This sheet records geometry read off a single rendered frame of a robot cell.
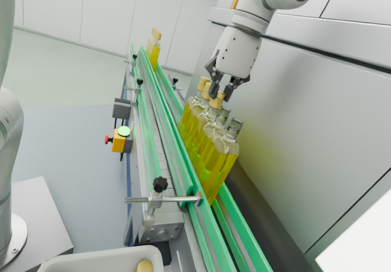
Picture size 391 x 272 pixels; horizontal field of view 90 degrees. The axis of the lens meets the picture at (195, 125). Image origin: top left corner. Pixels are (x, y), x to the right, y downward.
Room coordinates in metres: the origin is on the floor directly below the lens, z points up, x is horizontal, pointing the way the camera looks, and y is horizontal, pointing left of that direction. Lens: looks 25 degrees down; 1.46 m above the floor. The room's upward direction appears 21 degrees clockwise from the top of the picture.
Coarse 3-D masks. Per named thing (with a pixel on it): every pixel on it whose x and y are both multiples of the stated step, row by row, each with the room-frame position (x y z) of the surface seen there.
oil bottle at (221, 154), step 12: (216, 144) 0.40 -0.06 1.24; (228, 144) 0.39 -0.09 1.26; (204, 156) 0.42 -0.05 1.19; (216, 156) 0.38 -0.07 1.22; (228, 156) 0.39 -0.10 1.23; (204, 168) 0.40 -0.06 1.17; (216, 168) 0.38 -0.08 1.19; (228, 168) 0.40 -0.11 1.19; (204, 180) 0.39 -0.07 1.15; (216, 180) 0.39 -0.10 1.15; (204, 192) 0.38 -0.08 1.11; (216, 192) 0.40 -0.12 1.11
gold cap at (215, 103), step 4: (220, 92) 0.52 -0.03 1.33; (216, 96) 0.50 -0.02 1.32; (220, 96) 0.50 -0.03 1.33; (224, 96) 0.51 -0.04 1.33; (212, 100) 0.50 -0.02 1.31; (216, 100) 0.50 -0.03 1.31; (220, 100) 0.50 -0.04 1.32; (208, 104) 0.51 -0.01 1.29; (212, 104) 0.50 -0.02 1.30; (216, 104) 0.50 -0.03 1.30; (220, 104) 0.51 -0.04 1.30; (216, 108) 0.50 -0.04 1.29
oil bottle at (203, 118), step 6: (204, 114) 0.51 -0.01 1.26; (198, 120) 0.51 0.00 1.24; (204, 120) 0.49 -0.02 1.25; (210, 120) 0.49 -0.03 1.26; (198, 126) 0.50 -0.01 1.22; (192, 132) 0.52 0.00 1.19; (198, 132) 0.49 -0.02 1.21; (192, 138) 0.50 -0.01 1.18; (186, 144) 0.52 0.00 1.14; (192, 144) 0.49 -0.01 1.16; (192, 150) 0.48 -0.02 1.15
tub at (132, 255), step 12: (96, 252) 0.22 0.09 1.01; (108, 252) 0.23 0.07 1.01; (120, 252) 0.24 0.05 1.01; (132, 252) 0.25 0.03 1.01; (144, 252) 0.26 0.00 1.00; (156, 252) 0.26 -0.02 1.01; (48, 264) 0.18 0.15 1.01; (60, 264) 0.19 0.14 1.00; (72, 264) 0.20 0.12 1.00; (84, 264) 0.21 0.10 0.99; (96, 264) 0.21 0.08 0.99; (108, 264) 0.23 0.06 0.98; (120, 264) 0.24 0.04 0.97; (132, 264) 0.25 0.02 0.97; (156, 264) 0.25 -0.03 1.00
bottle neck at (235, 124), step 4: (232, 120) 0.41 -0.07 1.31; (236, 120) 0.43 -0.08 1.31; (240, 120) 0.42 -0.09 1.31; (232, 124) 0.41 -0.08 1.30; (236, 124) 0.40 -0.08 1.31; (240, 124) 0.40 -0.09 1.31; (228, 128) 0.41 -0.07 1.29; (232, 128) 0.40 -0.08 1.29; (236, 128) 0.40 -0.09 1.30; (240, 128) 0.41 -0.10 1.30; (228, 132) 0.41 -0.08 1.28; (232, 132) 0.40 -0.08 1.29; (236, 132) 0.40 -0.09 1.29; (224, 136) 0.41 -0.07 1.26; (228, 136) 0.40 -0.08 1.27; (232, 136) 0.40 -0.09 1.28; (236, 136) 0.41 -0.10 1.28; (232, 140) 0.40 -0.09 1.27
